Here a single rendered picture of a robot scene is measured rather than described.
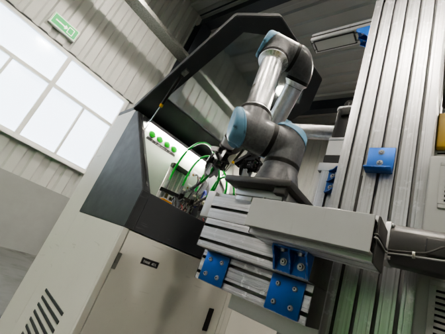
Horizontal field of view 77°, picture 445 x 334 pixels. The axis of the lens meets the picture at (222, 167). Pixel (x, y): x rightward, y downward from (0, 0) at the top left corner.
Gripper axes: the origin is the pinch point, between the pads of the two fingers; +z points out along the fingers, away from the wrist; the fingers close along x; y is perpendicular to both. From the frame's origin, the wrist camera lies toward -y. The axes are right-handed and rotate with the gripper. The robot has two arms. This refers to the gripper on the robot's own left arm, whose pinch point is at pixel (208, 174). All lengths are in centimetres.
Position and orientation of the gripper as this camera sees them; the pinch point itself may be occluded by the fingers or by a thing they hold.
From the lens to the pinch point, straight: 147.9
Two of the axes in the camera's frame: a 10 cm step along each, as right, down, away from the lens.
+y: 2.6, 5.7, -7.8
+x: 8.4, 2.6, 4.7
